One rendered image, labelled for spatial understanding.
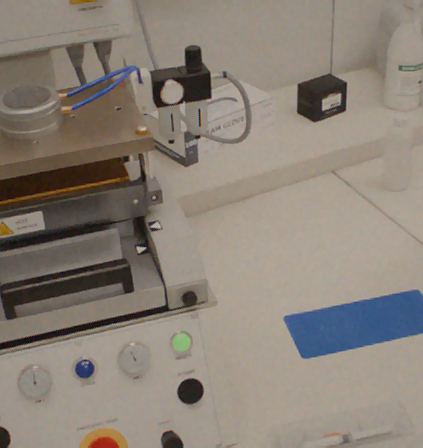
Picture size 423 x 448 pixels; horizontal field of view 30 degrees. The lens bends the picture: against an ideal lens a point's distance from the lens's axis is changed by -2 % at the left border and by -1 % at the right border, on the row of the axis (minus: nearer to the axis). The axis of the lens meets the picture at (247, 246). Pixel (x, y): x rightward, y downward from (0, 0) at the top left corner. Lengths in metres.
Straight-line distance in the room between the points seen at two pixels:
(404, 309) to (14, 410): 0.61
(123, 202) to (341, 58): 1.03
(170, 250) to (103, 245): 0.08
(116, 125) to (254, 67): 0.83
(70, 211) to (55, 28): 0.27
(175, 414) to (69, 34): 0.52
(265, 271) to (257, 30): 0.63
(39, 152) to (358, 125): 0.86
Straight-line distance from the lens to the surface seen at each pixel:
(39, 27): 1.10
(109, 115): 1.01
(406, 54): 1.67
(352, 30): 1.89
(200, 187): 1.44
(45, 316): 0.93
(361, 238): 1.39
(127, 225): 1.01
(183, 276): 0.94
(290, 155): 1.53
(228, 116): 1.52
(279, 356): 1.15
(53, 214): 0.96
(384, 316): 1.23
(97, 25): 1.11
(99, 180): 0.97
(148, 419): 0.99
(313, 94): 1.63
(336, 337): 1.18
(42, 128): 0.98
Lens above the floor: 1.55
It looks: 36 degrees down
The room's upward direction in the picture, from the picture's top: 1 degrees counter-clockwise
